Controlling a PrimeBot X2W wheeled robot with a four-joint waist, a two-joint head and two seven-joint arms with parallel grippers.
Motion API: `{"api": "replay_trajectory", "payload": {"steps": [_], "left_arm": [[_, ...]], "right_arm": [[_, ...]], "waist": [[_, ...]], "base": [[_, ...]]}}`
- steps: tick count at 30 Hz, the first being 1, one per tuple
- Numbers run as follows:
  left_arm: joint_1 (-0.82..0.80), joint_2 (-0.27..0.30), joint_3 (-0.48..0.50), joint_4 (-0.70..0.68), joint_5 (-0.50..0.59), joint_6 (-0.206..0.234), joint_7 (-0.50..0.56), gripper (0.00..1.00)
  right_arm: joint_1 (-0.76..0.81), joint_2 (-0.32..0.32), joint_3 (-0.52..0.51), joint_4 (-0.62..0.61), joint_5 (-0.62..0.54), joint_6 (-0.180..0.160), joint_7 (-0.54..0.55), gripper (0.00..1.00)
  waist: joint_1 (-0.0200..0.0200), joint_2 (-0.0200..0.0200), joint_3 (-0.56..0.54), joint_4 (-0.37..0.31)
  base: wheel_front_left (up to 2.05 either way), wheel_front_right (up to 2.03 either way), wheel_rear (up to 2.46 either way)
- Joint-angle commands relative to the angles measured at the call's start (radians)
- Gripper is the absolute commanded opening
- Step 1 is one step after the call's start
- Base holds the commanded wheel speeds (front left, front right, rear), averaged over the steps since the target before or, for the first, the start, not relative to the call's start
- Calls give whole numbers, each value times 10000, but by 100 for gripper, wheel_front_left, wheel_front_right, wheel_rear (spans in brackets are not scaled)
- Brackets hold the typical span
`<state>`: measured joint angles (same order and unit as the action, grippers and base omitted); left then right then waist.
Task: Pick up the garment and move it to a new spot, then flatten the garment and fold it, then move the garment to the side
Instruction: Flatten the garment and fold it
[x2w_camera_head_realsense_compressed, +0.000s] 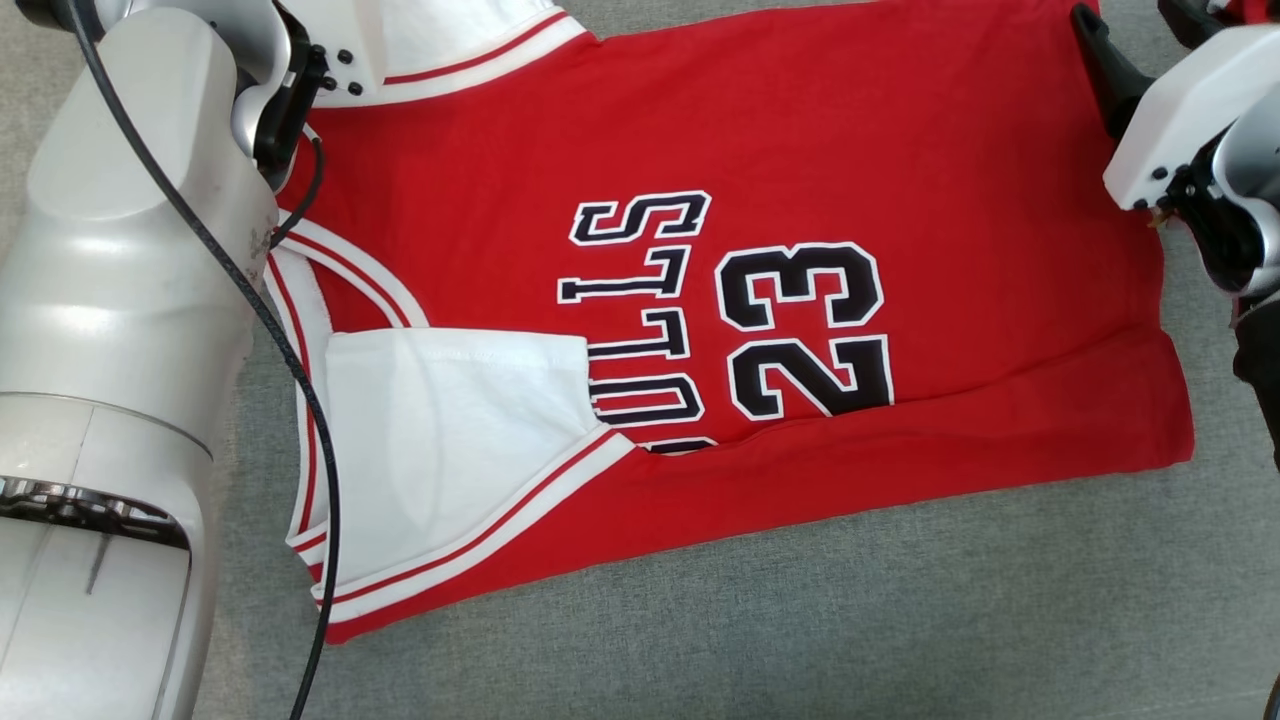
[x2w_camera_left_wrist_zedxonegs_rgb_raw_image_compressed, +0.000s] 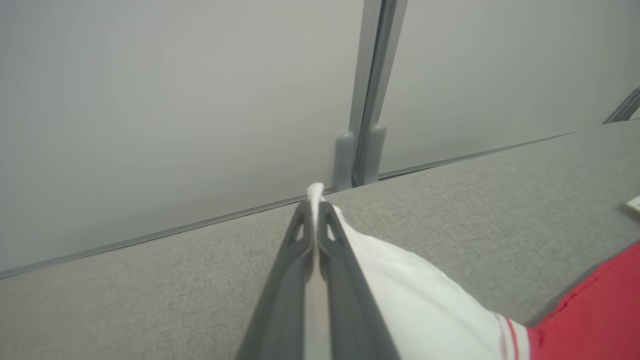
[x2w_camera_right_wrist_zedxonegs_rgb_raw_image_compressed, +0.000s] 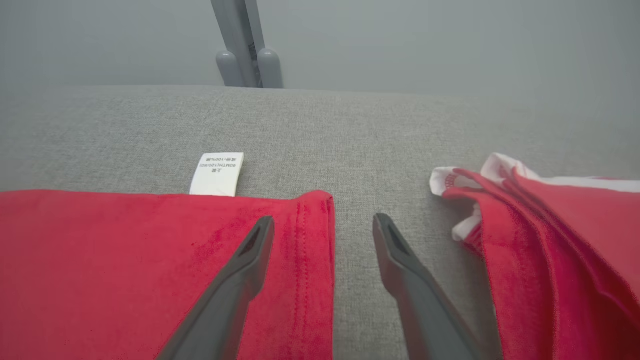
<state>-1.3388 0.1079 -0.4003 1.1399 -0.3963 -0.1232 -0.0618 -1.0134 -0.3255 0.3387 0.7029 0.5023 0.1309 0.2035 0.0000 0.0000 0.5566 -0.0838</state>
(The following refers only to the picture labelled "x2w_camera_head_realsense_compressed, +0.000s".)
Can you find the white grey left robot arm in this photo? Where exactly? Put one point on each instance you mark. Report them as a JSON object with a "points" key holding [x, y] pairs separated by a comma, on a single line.
{"points": [[120, 300]]}

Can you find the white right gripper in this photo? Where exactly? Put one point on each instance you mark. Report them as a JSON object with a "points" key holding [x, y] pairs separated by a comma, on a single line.
{"points": [[1180, 110]]}

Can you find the red basketball jersey number 23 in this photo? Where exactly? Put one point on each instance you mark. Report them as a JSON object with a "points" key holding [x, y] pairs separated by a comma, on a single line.
{"points": [[900, 150]]}

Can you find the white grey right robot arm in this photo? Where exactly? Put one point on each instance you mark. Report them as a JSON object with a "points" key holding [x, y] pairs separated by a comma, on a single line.
{"points": [[1255, 150]]}

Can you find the grey fabric sofa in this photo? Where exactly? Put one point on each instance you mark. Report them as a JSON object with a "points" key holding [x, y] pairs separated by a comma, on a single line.
{"points": [[800, 620]]}

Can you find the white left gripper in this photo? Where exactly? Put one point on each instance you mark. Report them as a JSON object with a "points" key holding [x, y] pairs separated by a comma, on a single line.
{"points": [[345, 30]]}

